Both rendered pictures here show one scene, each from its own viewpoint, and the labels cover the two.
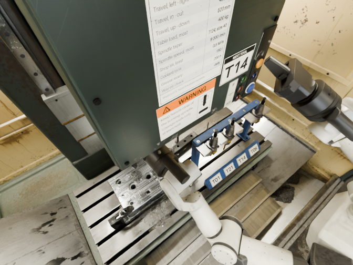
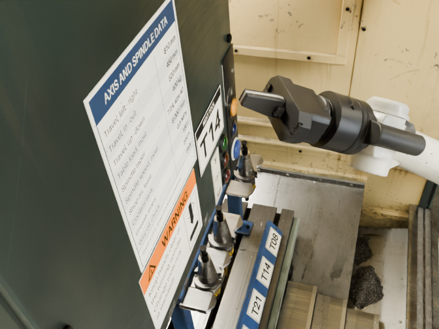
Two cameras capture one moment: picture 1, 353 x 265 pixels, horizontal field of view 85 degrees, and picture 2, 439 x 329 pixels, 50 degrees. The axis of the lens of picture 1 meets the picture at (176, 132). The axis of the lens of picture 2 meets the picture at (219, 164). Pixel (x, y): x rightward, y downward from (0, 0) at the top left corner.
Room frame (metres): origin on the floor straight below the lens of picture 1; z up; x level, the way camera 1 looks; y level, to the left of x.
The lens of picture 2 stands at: (0.00, 0.10, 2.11)
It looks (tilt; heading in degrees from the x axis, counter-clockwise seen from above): 44 degrees down; 326
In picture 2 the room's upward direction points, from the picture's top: 6 degrees counter-clockwise
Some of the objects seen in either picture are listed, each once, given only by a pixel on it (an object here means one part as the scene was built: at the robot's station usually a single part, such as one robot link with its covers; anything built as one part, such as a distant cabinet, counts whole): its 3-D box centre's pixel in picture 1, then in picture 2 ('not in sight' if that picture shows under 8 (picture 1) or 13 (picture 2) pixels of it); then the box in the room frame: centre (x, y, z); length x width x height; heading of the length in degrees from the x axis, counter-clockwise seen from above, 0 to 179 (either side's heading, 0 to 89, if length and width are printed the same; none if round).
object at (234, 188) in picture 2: (250, 118); (240, 188); (0.66, -0.40, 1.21); 0.07 x 0.05 x 0.01; 35
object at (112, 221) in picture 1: (122, 216); not in sight; (0.25, 0.29, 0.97); 0.13 x 0.03 x 0.15; 125
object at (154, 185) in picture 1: (141, 182); not in sight; (0.43, 0.21, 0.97); 0.29 x 0.23 x 0.05; 125
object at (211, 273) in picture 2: (214, 139); (206, 266); (0.50, -0.17, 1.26); 0.04 x 0.04 x 0.07
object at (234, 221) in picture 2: (236, 128); (228, 221); (0.60, -0.31, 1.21); 0.07 x 0.05 x 0.01; 35
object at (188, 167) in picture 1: (176, 170); not in sight; (0.27, 0.00, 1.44); 0.11 x 0.11 x 0.11; 39
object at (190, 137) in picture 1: (181, 146); not in sight; (0.68, -0.03, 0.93); 0.26 x 0.05 x 0.06; 130
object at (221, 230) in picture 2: (230, 128); (220, 226); (0.57, -0.26, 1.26); 0.04 x 0.04 x 0.07
